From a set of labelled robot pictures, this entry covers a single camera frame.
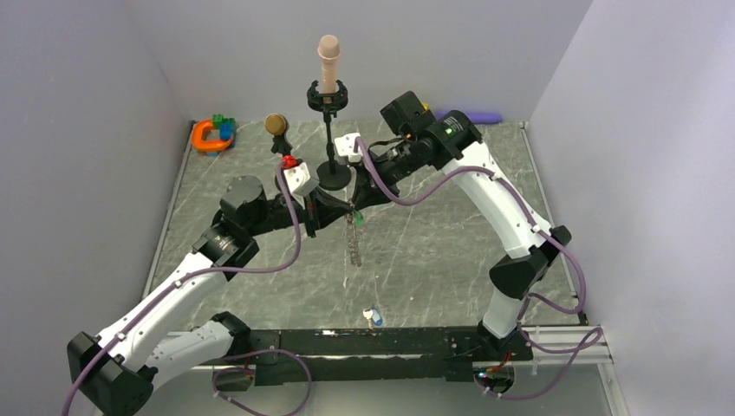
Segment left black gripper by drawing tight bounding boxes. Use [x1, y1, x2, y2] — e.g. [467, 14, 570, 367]
[246, 185, 353, 238]

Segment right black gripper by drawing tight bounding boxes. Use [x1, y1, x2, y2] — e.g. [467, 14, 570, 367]
[351, 135, 423, 211]

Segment key with green tag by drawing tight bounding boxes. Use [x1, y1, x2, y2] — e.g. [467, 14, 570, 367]
[352, 211, 364, 226]

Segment metal disc with keyrings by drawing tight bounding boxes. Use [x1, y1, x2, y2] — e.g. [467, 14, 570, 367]
[345, 214, 362, 267]

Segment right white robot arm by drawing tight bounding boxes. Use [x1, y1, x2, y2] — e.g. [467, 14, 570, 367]
[335, 91, 571, 361]

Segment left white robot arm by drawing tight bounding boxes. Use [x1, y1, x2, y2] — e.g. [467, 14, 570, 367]
[62, 169, 353, 415]

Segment tall black mic stand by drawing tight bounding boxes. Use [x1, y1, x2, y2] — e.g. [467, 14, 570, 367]
[307, 80, 351, 191]

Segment short black mic stand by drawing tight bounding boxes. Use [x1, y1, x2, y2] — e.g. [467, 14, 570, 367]
[270, 133, 300, 170]

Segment gold microphone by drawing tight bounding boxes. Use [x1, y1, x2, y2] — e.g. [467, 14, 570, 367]
[263, 114, 289, 136]

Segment key with blue tag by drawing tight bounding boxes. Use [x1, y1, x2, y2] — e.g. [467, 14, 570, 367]
[362, 307, 383, 329]

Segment blue toy brick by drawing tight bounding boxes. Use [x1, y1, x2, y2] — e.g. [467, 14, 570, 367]
[219, 123, 235, 141]

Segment purple microphone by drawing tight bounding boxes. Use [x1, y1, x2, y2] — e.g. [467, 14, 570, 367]
[434, 110, 504, 130]

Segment green toy brick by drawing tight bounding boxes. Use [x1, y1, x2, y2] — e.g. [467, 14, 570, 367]
[211, 114, 236, 130]

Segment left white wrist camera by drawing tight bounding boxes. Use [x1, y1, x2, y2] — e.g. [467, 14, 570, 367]
[281, 155, 319, 198]

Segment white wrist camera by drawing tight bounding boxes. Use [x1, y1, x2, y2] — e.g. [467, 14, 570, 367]
[281, 155, 319, 198]
[333, 132, 362, 165]

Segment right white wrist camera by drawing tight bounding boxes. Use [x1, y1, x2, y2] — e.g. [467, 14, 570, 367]
[333, 132, 362, 165]

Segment orange ring toy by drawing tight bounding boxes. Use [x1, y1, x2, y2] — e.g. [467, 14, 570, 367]
[190, 119, 236, 153]

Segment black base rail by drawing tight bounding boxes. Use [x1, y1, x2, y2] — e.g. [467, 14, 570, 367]
[249, 326, 533, 386]

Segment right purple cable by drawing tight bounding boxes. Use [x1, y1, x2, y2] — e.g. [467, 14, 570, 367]
[351, 136, 605, 356]

